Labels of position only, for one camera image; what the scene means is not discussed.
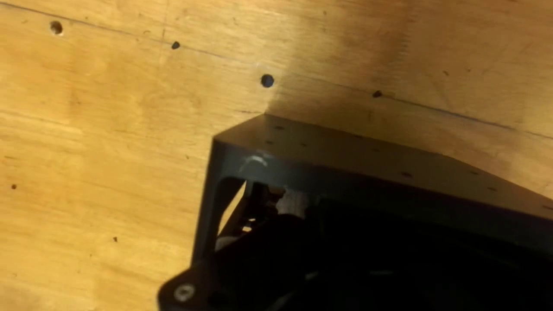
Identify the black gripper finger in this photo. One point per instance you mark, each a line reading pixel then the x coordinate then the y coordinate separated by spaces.
pixel 243 277

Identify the white terry towel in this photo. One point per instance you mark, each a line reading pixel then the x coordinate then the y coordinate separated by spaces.
pixel 293 203

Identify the black perforated box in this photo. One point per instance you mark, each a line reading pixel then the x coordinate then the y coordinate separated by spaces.
pixel 346 167

